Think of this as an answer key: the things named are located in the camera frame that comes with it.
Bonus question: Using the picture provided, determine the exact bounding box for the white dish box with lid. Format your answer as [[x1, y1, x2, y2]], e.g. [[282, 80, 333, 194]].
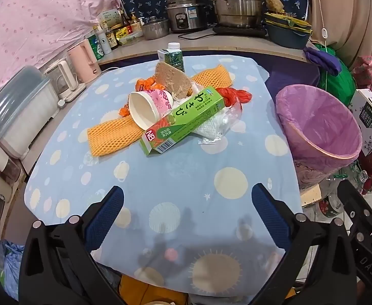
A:
[[0, 65, 61, 159]]

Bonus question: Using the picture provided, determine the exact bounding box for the white and green box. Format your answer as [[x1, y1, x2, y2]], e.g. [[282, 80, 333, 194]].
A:
[[97, 9, 120, 27]]

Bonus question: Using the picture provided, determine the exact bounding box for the brown sponge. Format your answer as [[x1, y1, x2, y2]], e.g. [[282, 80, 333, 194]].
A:
[[265, 0, 285, 13]]

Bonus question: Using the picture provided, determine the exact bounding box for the wooden block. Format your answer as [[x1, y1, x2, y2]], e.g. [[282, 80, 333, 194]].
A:
[[301, 186, 322, 208]]

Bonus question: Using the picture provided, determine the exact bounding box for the white printed cardboard box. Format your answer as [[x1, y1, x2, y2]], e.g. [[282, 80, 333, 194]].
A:
[[348, 88, 372, 158]]

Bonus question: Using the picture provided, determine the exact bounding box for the pink electric kettle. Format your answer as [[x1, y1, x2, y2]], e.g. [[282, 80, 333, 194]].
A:
[[67, 40, 101, 85]]

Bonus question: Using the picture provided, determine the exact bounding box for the clear plastic food container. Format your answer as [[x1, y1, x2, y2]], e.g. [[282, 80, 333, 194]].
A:
[[118, 31, 144, 47]]

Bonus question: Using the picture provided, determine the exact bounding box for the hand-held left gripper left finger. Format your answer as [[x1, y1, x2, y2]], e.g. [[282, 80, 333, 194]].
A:
[[18, 186, 125, 305]]

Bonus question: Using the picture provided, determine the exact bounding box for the steel rice cooker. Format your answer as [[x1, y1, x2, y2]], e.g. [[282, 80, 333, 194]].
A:
[[165, 0, 207, 34]]

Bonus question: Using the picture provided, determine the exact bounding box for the pink dotted curtain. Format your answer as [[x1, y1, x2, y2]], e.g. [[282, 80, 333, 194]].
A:
[[0, 0, 123, 94]]

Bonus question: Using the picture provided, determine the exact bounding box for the bottle with orange label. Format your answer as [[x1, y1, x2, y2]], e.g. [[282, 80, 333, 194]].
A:
[[129, 13, 142, 32]]

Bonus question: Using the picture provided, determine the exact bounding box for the beige loofah piece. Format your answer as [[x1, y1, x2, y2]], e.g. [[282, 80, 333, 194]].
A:
[[154, 61, 194, 100]]

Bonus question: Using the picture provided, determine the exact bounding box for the green plastic bag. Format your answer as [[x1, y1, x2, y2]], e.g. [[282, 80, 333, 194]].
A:
[[318, 46, 356, 109]]

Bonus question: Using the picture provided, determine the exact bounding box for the stack of blue basins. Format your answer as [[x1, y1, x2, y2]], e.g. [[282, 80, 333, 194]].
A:
[[265, 12, 314, 50]]

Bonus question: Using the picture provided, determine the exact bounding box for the beige curtain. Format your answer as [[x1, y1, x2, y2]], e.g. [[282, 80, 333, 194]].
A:
[[296, 0, 372, 70]]

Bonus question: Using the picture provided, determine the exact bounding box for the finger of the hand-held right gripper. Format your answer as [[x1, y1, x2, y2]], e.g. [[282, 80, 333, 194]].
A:
[[337, 180, 372, 245]]

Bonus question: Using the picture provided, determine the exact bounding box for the large steel steamer pot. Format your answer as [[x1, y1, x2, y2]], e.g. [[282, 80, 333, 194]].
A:
[[207, 0, 271, 28]]

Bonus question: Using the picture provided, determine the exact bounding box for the green cardboard box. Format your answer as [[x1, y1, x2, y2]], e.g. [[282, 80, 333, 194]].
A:
[[140, 86, 226, 157]]

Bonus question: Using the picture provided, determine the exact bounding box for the white countertop appliance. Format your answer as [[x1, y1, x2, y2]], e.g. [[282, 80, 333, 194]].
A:
[[44, 59, 87, 103]]

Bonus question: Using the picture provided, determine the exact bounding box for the green drink carton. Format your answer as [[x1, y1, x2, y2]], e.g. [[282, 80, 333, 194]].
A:
[[157, 42, 185, 73]]

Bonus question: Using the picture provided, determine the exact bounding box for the blue dotted tablecloth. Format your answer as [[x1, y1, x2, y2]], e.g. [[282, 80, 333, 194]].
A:
[[24, 55, 303, 294]]

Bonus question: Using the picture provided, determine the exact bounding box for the pink flowered paper cup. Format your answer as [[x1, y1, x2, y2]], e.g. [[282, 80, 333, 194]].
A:
[[128, 89, 174, 132]]

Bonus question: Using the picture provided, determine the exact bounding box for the red plastic bag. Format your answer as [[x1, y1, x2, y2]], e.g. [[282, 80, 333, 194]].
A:
[[219, 87, 252, 107]]

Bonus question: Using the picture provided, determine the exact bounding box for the bin with purple bag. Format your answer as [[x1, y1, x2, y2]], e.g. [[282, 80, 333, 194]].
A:
[[275, 84, 363, 191]]

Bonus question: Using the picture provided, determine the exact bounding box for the small steel pot with lid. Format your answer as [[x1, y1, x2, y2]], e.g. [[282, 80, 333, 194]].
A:
[[140, 16, 170, 41]]

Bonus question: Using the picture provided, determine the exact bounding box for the black induction cooker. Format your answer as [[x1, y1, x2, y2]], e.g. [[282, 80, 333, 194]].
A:
[[212, 25, 266, 38]]

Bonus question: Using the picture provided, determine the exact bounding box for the orange foam net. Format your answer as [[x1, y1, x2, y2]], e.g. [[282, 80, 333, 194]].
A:
[[87, 114, 147, 157], [191, 64, 236, 89]]

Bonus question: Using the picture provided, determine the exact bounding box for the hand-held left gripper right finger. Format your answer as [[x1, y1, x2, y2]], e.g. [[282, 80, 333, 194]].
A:
[[251, 182, 357, 305]]

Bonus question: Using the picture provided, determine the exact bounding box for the yellow packet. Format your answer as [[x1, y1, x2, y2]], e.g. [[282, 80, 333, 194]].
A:
[[113, 27, 132, 43]]

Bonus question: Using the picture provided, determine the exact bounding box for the green packet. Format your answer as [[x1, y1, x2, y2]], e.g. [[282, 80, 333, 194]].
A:
[[87, 33, 105, 61]]

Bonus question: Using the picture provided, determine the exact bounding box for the dark bottle with white label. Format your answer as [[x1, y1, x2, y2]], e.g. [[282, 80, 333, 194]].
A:
[[106, 24, 119, 50]]

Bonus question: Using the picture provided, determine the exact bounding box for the white cable with switch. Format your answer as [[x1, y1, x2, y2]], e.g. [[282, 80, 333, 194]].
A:
[[311, 0, 329, 51]]

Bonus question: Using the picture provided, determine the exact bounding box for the blue plastic bag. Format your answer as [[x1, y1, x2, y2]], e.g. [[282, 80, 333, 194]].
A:
[[2, 240, 24, 299]]

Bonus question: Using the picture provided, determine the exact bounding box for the clear bag with white net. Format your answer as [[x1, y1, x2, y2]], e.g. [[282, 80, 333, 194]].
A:
[[192, 103, 244, 145]]

